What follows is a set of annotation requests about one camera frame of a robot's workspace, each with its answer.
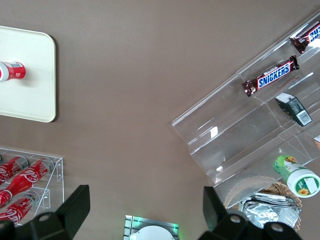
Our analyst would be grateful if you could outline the cream plastic tray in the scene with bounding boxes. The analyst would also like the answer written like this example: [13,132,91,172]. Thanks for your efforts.
[0,25,57,123]

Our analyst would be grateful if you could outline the light wicker basket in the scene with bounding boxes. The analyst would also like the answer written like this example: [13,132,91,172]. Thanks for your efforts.
[223,174,305,233]

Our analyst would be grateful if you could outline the silver foil packet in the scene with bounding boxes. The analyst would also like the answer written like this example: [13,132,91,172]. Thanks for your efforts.
[239,192,303,230]

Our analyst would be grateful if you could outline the clear acrylic stepped stand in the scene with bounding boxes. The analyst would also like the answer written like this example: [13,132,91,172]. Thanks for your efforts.
[171,9,320,211]

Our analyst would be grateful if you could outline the red white yogurt cup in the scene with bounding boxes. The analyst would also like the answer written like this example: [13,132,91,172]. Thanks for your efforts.
[0,60,27,83]

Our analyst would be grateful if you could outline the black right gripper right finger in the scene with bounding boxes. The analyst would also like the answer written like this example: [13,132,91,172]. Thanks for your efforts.
[199,186,305,240]

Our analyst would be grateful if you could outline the green-capped bottle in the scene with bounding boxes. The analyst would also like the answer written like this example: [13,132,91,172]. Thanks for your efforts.
[272,154,320,200]

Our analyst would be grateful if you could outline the clear acrylic bottle rack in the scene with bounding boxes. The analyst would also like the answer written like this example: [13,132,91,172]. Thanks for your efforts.
[0,147,65,226]

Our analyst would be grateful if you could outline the Snickers chocolate bar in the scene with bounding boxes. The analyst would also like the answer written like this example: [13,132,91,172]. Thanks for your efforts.
[289,21,320,54]
[241,55,300,97]

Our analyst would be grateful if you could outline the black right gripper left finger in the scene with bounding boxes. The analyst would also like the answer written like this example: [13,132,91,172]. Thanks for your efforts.
[0,184,91,240]

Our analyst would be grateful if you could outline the small black-white box upper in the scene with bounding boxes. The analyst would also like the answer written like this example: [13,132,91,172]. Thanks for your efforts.
[274,92,313,127]

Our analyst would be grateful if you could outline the red cola bottle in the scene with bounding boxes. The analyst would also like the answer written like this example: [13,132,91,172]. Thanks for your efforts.
[0,155,30,186]
[0,157,55,208]
[0,191,41,226]

